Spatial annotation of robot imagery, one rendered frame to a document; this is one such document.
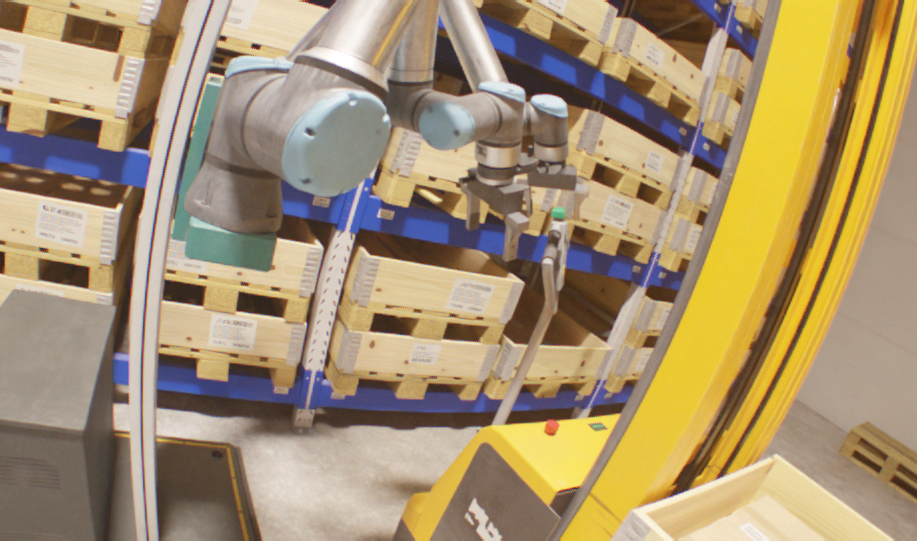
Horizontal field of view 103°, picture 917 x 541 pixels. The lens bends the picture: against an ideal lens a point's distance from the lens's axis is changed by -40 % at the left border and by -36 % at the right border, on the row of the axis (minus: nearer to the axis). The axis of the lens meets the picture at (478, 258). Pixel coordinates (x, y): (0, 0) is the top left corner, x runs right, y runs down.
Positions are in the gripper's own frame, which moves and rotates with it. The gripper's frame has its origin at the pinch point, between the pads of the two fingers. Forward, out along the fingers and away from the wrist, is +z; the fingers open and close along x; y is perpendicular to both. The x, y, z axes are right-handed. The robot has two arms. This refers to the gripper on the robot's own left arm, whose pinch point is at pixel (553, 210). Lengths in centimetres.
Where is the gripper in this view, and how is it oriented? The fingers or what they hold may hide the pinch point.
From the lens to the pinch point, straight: 152.9
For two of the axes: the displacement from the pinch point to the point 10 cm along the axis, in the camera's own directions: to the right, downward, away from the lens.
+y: 2.6, -6.1, 7.5
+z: 0.7, 7.9, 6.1
